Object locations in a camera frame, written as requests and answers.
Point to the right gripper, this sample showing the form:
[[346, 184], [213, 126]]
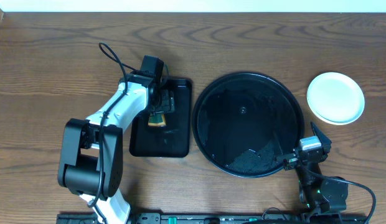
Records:
[[291, 160]]

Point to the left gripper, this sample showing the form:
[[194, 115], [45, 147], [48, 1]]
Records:
[[165, 101]]

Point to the yellow sponge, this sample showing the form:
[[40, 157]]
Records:
[[157, 120]]

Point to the light green plate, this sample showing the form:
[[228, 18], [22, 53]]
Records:
[[335, 98]]

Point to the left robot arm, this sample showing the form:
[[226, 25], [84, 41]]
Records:
[[91, 163]]

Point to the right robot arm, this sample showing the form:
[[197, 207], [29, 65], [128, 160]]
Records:
[[321, 196]]

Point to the rectangular black tray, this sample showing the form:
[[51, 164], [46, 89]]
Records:
[[171, 140]]

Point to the round black tray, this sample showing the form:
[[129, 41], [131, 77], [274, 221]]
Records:
[[234, 118]]

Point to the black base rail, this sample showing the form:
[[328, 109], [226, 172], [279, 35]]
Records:
[[157, 218]]

